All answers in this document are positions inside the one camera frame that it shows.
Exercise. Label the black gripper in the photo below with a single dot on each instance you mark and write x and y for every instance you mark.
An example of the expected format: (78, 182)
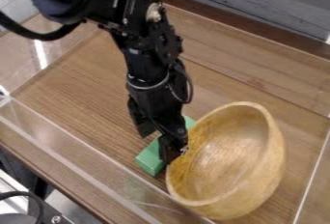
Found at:
(155, 110)

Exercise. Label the green rectangular block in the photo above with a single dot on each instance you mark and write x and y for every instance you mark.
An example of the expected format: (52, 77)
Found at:
(147, 160)

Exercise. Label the brown wooden bowl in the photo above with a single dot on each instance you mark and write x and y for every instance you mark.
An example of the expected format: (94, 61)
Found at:
(229, 172)

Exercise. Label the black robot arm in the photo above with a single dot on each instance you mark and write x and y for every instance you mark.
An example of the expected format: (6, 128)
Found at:
(136, 24)

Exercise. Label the clear acrylic tray wall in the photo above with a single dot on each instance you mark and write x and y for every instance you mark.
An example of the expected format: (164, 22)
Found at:
(64, 121)

